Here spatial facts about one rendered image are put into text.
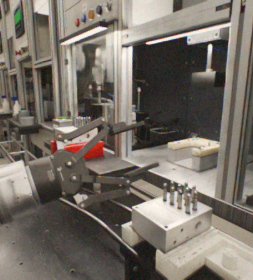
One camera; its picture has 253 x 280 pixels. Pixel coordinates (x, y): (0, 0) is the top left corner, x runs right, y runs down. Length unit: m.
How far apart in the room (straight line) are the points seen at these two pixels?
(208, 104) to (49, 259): 0.84
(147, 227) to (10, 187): 0.24
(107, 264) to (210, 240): 0.33
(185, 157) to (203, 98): 0.35
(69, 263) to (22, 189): 0.40
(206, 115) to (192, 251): 0.73
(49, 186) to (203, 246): 0.29
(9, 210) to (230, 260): 0.35
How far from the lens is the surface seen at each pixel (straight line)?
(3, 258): 0.81
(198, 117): 1.10
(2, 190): 0.37
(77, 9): 1.09
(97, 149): 0.84
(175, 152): 0.78
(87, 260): 0.74
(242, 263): 0.48
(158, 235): 0.43
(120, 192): 0.43
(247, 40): 0.52
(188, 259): 0.44
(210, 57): 0.80
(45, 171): 0.38
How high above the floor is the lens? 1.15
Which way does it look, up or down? 13 degrees down
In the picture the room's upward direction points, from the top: straight up
